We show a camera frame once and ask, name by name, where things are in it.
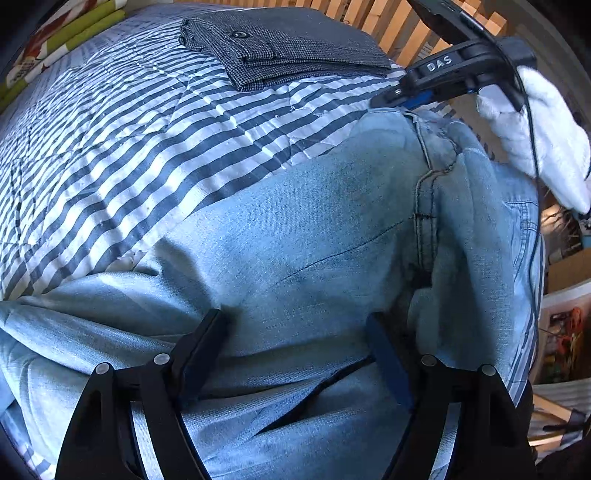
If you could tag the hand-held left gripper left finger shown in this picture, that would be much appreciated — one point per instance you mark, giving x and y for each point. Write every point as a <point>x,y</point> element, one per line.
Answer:
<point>202,362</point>

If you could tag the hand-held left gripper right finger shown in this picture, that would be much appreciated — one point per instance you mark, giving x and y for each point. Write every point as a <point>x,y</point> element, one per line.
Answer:
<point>390,369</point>

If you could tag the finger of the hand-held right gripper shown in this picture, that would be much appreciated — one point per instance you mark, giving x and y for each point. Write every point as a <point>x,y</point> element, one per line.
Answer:
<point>419,98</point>
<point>436,68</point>

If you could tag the light blue jeans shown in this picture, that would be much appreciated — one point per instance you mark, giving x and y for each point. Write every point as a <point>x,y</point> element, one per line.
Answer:
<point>300,230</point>

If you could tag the person's right hand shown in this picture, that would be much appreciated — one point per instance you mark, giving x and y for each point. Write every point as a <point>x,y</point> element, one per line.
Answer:
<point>554,134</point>

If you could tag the folded grey pants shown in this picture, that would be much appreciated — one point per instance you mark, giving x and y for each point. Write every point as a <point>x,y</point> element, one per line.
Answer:
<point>286,46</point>

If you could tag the open box of tools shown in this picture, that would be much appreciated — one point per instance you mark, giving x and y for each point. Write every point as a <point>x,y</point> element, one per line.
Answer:
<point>563,332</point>

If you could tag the person's black jacket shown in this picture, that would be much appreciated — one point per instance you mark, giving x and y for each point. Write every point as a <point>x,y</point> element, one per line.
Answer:
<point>568,461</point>

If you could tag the cardboard box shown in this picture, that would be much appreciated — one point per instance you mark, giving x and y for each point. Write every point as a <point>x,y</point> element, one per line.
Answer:
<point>568,272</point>

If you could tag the blue striped bed quilt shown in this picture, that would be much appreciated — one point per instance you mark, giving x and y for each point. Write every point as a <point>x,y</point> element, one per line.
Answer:
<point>115,138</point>

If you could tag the colourful striped pillow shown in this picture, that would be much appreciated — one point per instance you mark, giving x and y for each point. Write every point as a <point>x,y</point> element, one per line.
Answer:
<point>83,39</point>

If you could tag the patterned green folded blanket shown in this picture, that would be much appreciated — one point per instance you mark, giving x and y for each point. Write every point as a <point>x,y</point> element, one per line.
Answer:
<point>34,48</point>

